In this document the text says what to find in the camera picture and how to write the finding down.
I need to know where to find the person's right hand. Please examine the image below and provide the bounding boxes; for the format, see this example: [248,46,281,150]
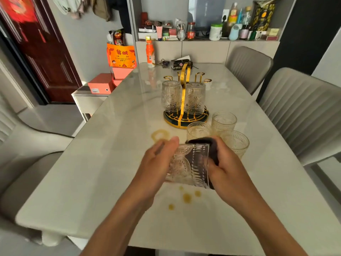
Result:
[207,136,257,211]

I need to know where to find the person's left hand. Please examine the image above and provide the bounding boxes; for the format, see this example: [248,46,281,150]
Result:
[132,136,180,210]

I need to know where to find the dark cleaning cloth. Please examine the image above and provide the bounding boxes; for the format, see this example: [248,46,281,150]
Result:
[186,137,220,190]

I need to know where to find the embossed clear drinking glass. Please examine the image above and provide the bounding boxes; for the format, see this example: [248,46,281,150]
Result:
[161,81,182,112]
[165,143,211,188]
[186,122,212,142]
[220,130,250,159]
[184,82,206,115]
[212,112,237,136]

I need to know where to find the person's left forearm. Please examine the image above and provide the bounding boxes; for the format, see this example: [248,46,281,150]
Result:
[80,184,158,256]

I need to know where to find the person's right forearm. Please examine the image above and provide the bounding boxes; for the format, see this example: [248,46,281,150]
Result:
[234,192,309,256]

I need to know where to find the gold cup rack green tray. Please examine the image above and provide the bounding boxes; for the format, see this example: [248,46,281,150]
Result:
[163,62,212,129]

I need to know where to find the black box with paper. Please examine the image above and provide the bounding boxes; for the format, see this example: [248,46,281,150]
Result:
[170,55,199,71]

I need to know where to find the orange shoe box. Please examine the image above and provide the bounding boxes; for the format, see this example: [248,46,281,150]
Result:
[88,73,116,95]

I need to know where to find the grey upholstered dining chair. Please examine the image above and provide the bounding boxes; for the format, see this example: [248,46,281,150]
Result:
[225,46,274,95]
[258,67,341,167]
[0,92,74,246]

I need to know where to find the white side table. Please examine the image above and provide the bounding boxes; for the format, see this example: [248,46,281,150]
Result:
[71,85,110,122]

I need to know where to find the orange plastic bottle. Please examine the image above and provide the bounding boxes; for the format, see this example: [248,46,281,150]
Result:
[145,36,156,68]

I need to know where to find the orange printed gift bag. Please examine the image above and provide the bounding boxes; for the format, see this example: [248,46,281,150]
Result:
[107,43,137,69]

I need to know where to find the clear perfume bottle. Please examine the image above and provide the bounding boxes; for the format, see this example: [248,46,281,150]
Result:
[176,23,186,41]

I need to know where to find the stack of white boxes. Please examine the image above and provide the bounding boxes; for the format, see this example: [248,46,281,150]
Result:
[138,27,158,41]

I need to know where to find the red lidded jar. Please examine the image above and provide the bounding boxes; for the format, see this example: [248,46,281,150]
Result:
[186,22,196,40]

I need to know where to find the snack packet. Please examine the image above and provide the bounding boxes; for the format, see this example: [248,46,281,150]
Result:
[109,29,126,46]

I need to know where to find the white jar green lid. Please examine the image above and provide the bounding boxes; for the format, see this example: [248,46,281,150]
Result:
[209,23,223,41]

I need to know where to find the light blue bottle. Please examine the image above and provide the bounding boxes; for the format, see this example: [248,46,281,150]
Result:
[228,23,243,41]

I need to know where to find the dark framed screen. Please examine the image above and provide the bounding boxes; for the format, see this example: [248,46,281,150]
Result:
[188,0,231,38]

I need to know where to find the clear glass bottle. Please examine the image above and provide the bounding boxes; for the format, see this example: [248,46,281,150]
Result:
[242,6,253,31]

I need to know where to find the tall orange capped bottle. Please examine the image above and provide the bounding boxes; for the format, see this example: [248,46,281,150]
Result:
[229,2,239,24]

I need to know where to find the black and gold box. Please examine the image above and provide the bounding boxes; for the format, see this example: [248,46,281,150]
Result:
[251,2,276,32]

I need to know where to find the dark red door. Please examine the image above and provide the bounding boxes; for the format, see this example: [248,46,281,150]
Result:
[0,0,83,105]

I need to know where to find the hanging clothes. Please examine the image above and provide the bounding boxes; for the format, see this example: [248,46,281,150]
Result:
[51,0,132,33]

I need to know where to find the red hanging door ornament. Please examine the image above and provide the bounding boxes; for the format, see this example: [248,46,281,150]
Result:
[0,0,47,43]

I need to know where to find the grey wall cabinet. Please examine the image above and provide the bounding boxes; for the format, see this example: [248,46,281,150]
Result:
[126,0,297,65]

